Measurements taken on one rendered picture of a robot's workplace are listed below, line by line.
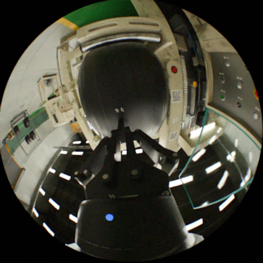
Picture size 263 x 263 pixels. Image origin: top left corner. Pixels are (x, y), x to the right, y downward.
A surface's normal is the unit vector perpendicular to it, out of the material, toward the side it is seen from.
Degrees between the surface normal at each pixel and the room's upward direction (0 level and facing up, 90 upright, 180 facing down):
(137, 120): 77
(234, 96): 90
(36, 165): 90
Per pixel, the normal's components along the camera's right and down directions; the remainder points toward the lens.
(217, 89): -0.97, 0.22
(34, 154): 0.98, -0.13
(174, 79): 0.14, 0.51
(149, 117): 0.18, 0.69
